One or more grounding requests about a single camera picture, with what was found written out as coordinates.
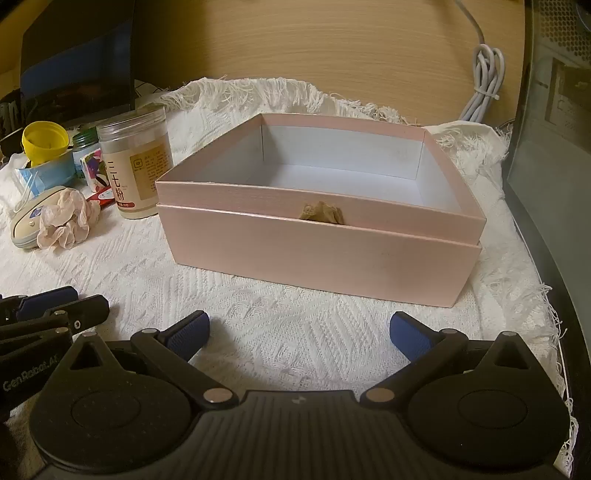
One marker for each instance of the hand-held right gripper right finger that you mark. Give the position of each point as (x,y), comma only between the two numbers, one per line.
(408,336)

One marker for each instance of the black computer case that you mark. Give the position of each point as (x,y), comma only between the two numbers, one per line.
(554,161)

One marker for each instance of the white fringed blanket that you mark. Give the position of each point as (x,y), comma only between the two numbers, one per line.
(277,332)

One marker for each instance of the pink scrunchie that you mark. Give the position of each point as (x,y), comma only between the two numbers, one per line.
(67,221)

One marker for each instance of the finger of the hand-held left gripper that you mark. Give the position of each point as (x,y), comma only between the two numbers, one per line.
(46,299)
(85,311)

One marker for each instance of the pink cardboard box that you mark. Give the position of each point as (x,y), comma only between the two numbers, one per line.
(323,258)

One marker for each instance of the yellow plastic cap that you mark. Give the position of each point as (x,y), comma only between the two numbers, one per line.
(44,143)

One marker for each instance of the brown ribbon tab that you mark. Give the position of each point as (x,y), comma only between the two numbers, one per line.
(322,213)

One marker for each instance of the colourful printed clear pouch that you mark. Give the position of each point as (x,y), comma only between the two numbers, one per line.
(94,170)

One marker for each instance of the green-lidded glass jar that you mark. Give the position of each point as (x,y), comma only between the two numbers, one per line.
(85,141)

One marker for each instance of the clear plastic powder jar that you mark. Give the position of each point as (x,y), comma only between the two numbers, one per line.
(138,170)

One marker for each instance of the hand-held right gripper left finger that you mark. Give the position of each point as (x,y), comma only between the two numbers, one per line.
(187,336)

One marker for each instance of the blue and white tissue packet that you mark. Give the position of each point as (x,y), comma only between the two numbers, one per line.
(48,177)

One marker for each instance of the grey glasses case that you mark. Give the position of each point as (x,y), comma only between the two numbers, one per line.
(25,221)

